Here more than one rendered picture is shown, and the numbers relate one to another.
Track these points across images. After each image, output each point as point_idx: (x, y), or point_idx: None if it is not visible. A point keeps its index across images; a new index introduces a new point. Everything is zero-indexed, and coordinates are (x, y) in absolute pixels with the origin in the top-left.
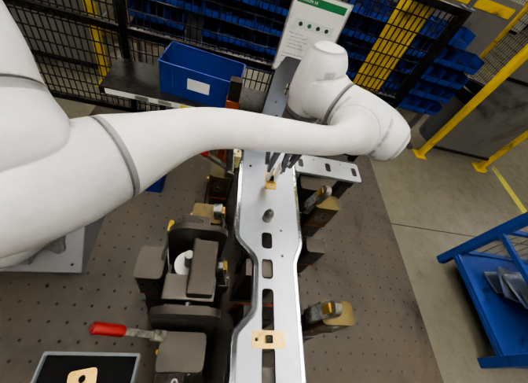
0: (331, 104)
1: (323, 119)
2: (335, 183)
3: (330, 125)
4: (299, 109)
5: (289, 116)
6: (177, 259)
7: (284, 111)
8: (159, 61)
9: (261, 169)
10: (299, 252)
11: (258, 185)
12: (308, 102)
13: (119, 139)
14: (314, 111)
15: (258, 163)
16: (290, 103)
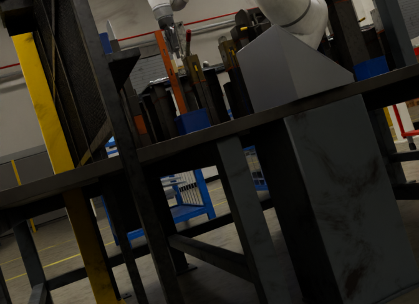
0: None
1: (173, 0)
2: (144, 120)
3: None
4: (169, 0)
5: (169, 7)
6: (257, 24)
7: (165, 7)
8: (107, 33)
9: (169, 80)
10: (220, 72)
11: (184, 76)
12: None
13: None
14: None
15: (164, 81)
16: (165, 0)
